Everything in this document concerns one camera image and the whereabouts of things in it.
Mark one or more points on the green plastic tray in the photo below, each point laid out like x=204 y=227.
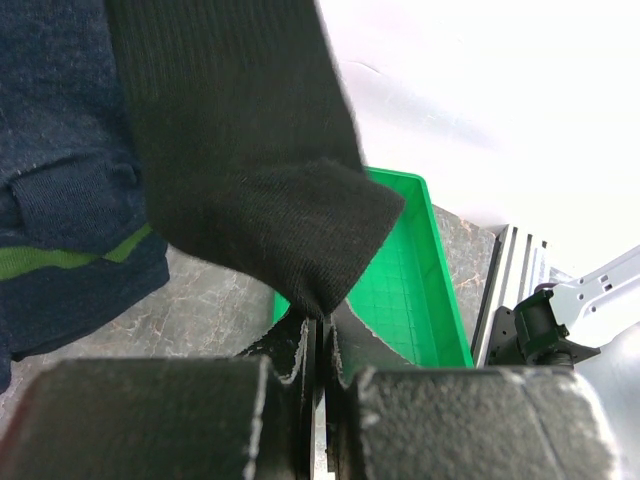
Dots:
x=402 y=313

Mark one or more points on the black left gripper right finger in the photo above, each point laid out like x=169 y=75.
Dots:
x=389 y=419

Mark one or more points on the navy green stripe sock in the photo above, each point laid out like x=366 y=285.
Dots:
x=76 y=247

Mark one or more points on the black beige stripe sock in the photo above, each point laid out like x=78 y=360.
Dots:
x=249 y=153

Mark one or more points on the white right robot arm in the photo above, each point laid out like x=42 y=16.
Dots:
x=532 y=316

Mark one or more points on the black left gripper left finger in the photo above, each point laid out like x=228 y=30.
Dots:
x=243 y=417

